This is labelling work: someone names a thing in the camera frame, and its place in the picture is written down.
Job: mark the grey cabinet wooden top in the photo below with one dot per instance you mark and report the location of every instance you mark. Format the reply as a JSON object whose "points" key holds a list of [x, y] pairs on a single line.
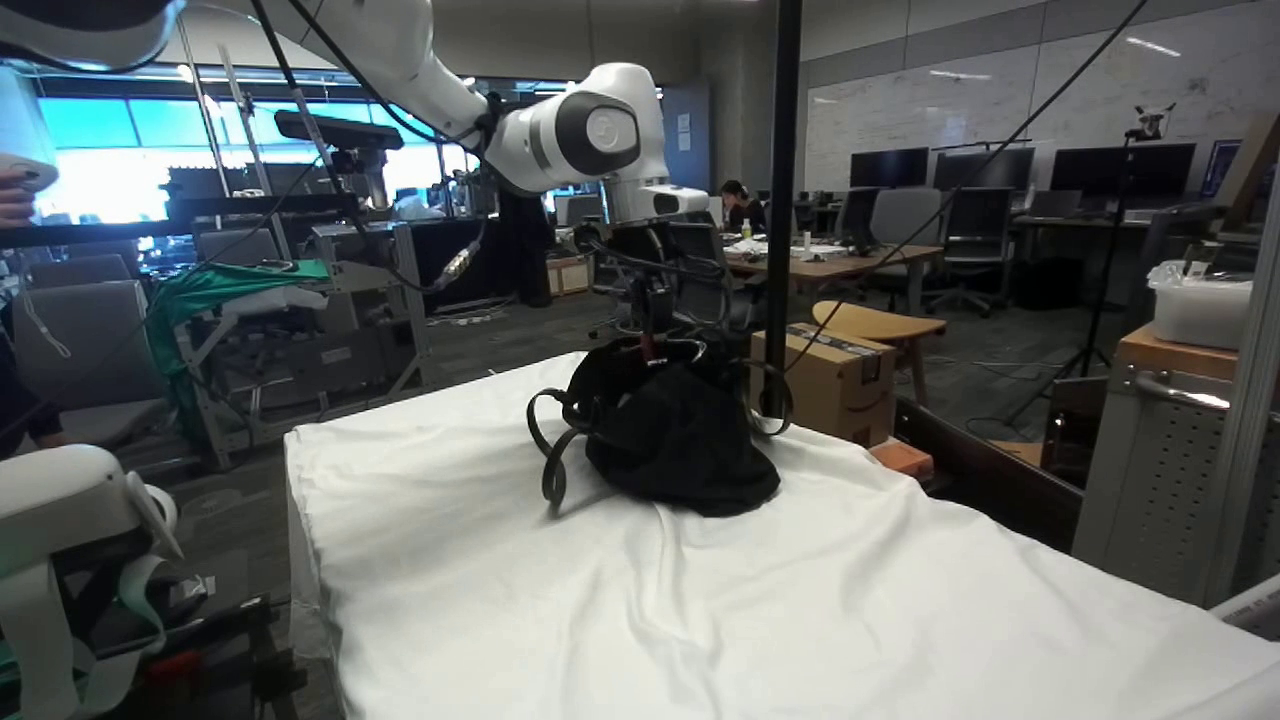
{"points": [[1163, 483]]}

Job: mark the grey metal strut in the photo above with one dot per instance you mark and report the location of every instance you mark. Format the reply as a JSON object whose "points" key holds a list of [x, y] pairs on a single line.
{"points": [[1244, 403]]}

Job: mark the wide black computer monitor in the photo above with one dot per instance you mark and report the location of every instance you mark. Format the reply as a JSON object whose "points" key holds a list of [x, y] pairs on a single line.
{"points": [[1127, 170]]}

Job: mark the white tablecloth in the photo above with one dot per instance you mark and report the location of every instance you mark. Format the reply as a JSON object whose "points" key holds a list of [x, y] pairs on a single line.
{"points": [[866, 626]]}

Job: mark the small brown block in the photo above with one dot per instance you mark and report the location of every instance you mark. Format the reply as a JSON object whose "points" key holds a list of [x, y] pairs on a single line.
{"points": [[904, 457]]}

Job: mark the black vertical pole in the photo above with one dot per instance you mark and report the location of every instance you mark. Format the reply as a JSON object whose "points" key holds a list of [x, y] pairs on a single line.
{"points": [[780, 201]]}

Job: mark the white plastic bin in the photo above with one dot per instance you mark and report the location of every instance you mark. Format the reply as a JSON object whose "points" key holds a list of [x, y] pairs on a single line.
{"points": [[1202, 310]]}

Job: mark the black camera tripod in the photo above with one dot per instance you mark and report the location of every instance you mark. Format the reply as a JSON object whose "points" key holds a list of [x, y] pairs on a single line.
{"points": [[1144, 130]]}

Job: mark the grey padded chair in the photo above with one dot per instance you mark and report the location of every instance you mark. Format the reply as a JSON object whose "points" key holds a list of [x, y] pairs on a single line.
{"points": [[81, 347]]}

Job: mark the tan wooden board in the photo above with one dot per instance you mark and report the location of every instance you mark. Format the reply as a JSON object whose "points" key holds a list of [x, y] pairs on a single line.
{"points": [[1252, 162]]}

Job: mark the long wooden desk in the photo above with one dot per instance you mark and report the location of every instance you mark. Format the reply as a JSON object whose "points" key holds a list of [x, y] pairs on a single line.
{"points": [[826, 265]]}

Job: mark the seated person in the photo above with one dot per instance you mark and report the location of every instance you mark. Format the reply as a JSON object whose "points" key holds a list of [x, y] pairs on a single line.
{"points": [[742, 205]]}

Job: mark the grey lab equipment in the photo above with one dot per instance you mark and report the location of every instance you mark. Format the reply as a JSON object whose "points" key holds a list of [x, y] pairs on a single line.
{"points": [[294, 347]]}

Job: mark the black stereo camera bar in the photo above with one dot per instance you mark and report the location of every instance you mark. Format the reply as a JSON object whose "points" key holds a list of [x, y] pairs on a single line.
{"points": [[332, 130]]}

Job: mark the grey office chair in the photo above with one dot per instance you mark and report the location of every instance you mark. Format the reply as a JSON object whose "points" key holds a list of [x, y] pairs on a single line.
{"points": [[904, 222]]}

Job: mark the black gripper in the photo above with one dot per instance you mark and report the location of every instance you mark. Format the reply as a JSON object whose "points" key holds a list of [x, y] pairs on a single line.
{"points": [[655, 274]]}

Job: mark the black office chair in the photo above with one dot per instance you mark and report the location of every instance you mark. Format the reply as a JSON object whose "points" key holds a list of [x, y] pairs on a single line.
{"points": [[980, 225], [704, 265]]}

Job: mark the small cardboard box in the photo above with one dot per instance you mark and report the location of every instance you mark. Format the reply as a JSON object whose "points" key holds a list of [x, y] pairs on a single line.
{"points": [[571, 274]]}

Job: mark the dark low bench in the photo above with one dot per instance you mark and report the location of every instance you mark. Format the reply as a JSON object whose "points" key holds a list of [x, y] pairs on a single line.
{"points": [[995, 485]]}

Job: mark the black hanging jacket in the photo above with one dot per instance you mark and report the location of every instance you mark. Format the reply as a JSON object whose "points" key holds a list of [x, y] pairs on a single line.
{"points": [[525, 245]]}

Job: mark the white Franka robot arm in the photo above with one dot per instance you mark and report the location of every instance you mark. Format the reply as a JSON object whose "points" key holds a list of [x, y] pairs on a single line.
{"points": [[563, 126]]}

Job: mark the round wooden table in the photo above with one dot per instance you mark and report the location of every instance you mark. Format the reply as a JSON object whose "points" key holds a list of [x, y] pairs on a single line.
{"points": [[874, 324]]}

